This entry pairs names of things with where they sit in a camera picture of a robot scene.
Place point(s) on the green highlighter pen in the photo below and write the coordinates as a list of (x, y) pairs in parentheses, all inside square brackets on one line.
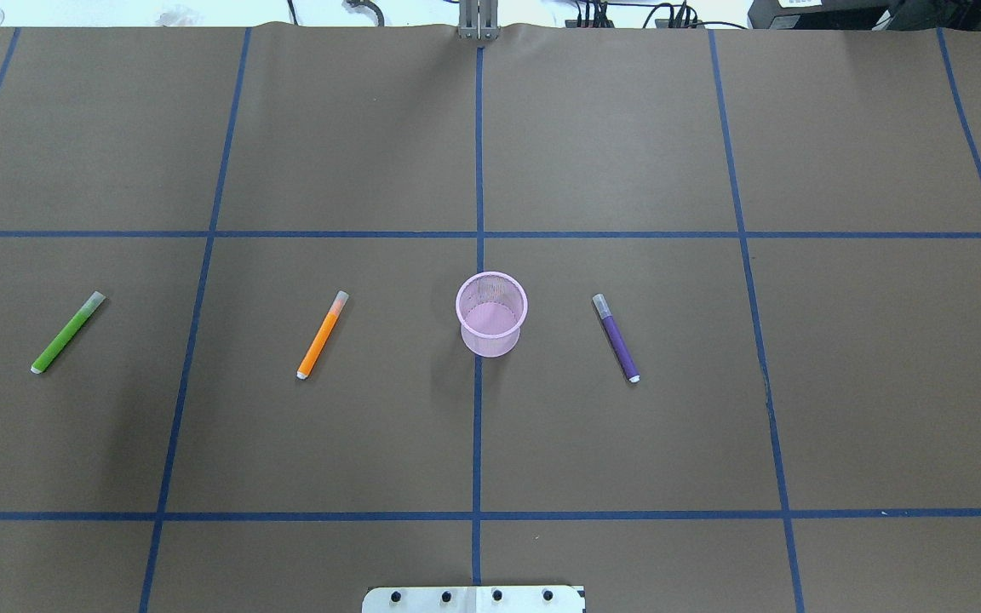
[(65, 335)]

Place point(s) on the pink mesh pen holder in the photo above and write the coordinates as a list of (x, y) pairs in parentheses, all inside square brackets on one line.
[(491, 308)]

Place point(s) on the purple highlighter pen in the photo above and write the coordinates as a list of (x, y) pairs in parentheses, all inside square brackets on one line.
[(614, 335)]

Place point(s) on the orange highlighter pen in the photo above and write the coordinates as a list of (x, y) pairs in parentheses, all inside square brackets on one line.
[(314, 351)]

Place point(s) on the aluminium frame post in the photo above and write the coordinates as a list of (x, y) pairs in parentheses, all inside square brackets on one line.
[(478, 20)]

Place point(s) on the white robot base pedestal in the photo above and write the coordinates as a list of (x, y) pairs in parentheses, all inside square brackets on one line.
[(515, 598)]

